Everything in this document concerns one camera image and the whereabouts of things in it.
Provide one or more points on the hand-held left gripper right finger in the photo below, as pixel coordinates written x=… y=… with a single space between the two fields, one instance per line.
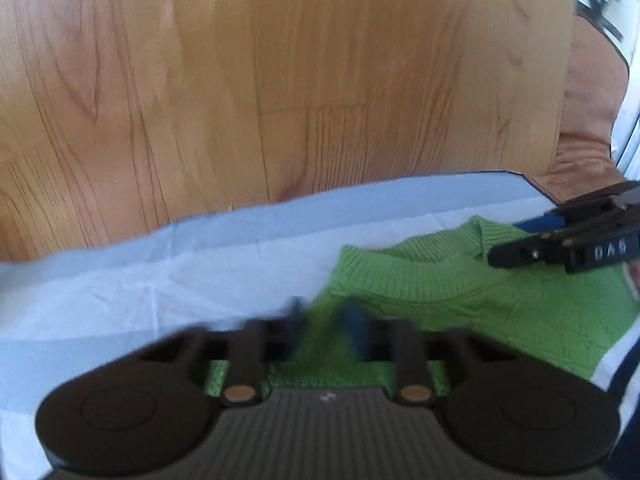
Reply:
x=356 y=332

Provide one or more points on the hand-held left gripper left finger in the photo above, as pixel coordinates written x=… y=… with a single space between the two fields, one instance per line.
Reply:
x=295 y=312

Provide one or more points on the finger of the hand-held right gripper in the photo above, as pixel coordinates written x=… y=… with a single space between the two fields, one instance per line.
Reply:
x=525 y=252
x=545 y=220

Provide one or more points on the green striped knit sweater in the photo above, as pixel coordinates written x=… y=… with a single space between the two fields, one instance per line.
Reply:
x=450 y=310

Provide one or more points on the brown floor mat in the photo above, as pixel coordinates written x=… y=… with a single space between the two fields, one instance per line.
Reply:
x=585 y=110

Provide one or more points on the light blue striped tablecloth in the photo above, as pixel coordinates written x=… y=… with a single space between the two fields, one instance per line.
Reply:
x=125 y=270

